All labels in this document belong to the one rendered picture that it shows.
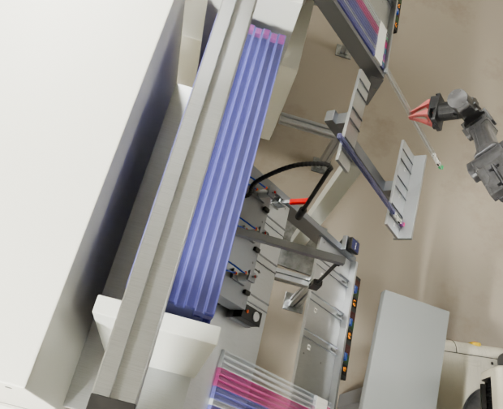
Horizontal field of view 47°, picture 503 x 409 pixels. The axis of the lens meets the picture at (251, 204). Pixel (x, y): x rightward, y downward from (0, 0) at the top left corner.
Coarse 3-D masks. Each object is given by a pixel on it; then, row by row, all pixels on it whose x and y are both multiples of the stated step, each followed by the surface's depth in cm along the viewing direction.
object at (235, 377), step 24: (240, 360) 139; (216, 384) 132; (240, 384) 138; (264, 384) 146; (288, 384) 153; (216, 408) 131; (240, 408) 137; (264, 408) 145; (288, 408) 152; (312, 408) 161
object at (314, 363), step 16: (320, 240) 176; (320, 272) 174; (336, 272) 181; (320, 288) 173; (336, 288) 180; (320, 304) 172; (336, 304) 179; (304, 320) 165; (320, 320) 171; (336, 320) 178; (304, 336) 163; (320, 336) 170; (336, 336) 177; (304, 352) 163; (320, 352) 169; (304, 368) 162; (320, 368) 168; (304, 384) 161; (320, 384) 168
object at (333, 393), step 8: (352, 264) 188; (352, 272) 186; (352, 280) 185; (352, 288) 184; (352, 296) 183; (344, 304) 182; (344, 312) 181; (344, 320) 180; (344, 328) 178; (344, 336) 177; (344, 344) 176; (336, 352) 176; (344, 352) 176; (336, 360) 175; (336, 368) 173; (336, 376) 172; (336, 384) 171; (336, 392) 170; (336, 400) 169
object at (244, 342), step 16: (272, 208) 158; (288, 208) 164; (272, 224) 157; (272, 256) 155; (256, 272) 149; (272, 272) 155; (256, 288) 149; (256, 304) 148; (224, 320) 138; (224, 336) 137; (240, 336) 142; (256, 336) 147; (240, 352) 141; (256, 352) 146; (208, 368) 132; (192, 384) 127; (208, 384) 131; (192, 400) 127; (208, 400) 131
